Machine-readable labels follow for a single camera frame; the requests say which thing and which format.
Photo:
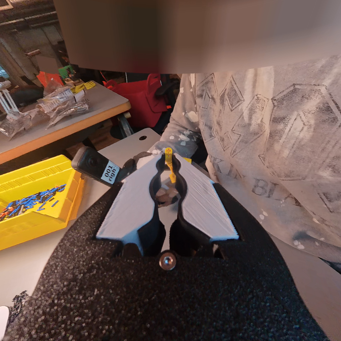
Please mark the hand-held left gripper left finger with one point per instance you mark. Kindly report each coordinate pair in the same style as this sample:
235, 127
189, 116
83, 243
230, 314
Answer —
127, 210

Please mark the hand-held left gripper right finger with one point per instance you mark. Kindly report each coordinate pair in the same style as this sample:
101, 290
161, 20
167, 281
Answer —
207, 210

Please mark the yellow toy piston with rod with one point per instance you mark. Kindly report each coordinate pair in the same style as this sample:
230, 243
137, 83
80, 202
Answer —
173, 174

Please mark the grey desk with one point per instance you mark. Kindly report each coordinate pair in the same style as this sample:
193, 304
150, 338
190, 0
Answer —
26, 266

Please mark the person's right hand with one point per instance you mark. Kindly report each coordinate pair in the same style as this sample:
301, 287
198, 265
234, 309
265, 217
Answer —
167, 197

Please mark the grey table wood edge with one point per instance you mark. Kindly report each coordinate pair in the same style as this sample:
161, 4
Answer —
106, 104

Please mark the pile of clear plastic bags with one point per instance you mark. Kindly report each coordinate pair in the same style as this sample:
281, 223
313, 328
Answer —
53, 106

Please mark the heap of blue toy pins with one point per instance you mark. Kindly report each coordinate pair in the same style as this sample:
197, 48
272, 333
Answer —
29, 201

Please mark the yellow black striped strips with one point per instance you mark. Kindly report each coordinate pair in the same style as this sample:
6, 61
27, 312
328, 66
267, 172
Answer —
82, 87

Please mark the red fabric bag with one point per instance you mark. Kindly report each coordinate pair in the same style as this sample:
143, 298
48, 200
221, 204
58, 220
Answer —
141, 104

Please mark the yellow plastic bin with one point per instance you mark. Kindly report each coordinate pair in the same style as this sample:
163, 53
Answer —
40, 229

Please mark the white metal stand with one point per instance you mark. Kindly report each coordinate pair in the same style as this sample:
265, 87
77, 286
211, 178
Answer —
8, 102

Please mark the heap of black toy pins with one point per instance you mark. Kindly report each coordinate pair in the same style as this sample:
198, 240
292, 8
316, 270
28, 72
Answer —
18, 306

